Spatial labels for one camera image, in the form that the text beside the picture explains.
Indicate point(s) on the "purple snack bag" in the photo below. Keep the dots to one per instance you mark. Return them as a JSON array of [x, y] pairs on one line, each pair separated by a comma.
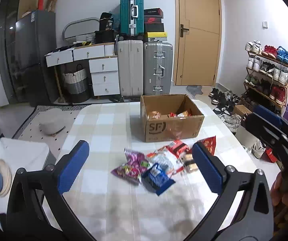
[[136, 164]]

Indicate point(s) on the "orange noodle snack bag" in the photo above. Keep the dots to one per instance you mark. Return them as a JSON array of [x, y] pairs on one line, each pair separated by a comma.
[[185, 113]]

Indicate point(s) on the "tall dark cabinet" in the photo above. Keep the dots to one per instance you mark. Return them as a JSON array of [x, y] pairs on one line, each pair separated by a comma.
[[10, 72]]

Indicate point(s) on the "SF cardboard box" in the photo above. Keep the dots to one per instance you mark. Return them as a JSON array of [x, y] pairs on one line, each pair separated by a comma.
[[168, 129]]

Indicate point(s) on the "white red snack bag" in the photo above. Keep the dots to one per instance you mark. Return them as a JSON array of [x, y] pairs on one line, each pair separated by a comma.
[[167, 161]]

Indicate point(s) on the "wooden door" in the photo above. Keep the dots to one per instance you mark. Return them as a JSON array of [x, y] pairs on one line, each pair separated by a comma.
[[197, 41]]

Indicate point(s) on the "small red snack packet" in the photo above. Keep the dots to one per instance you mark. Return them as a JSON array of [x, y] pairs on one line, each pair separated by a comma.
[[177, 148]]

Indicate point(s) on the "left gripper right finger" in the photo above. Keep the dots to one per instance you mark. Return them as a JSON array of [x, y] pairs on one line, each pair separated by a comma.
[[243, 209]]

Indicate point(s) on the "door mat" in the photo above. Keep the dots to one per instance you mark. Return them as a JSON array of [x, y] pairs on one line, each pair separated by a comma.
[[194, 90]]

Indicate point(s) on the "white drawer desk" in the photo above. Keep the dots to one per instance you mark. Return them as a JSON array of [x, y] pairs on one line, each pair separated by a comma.
[[101, 64]]

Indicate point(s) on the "red triangular chip bag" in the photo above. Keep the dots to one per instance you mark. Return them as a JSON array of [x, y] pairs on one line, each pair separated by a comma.
[[209, 143]]

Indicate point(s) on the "black bag on desk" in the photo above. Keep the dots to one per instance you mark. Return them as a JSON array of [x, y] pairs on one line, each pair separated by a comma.
[[106, 32]]

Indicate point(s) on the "shoe rack with shoes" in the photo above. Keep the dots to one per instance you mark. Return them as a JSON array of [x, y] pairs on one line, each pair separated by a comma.
[[266, 82]]

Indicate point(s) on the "teal suitcase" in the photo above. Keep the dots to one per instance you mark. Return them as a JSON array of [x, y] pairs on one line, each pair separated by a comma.
[[131, 18]]

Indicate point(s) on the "person's right hand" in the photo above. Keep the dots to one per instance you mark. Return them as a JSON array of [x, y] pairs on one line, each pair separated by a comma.
[[280, 202]]

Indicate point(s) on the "silver suitcase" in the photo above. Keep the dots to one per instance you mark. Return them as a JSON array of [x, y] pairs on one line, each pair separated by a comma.
[[158, 62]]

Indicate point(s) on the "blue cookie packet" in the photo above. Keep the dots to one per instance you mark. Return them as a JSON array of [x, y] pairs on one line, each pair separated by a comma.
[[157, 180]]

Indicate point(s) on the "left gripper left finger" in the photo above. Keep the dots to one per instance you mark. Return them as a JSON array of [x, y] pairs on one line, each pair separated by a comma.
[[37, 209]]

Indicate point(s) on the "meat floss bread packet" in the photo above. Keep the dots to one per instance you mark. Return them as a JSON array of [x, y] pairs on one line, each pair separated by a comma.
[[154, 115]]

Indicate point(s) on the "white suitcase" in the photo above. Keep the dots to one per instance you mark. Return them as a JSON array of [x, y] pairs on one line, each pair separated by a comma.
[[130, 67]]

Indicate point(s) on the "woven laundry basket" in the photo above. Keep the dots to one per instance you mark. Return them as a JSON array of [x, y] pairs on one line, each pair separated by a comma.
[[76, 83]]

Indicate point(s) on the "checkered tablecloth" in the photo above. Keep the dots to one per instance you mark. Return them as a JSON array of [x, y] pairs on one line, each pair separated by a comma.
[[107, 197]]

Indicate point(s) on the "dark refrigerator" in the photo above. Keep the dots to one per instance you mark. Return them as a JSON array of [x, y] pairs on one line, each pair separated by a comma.
[[35, 37]]

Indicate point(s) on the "grey floor cushion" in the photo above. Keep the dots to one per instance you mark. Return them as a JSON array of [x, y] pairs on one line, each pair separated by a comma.
[[51, 125]]

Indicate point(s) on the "beige cracker packet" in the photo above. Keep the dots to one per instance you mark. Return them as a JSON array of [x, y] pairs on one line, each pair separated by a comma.
[[188, 163]]

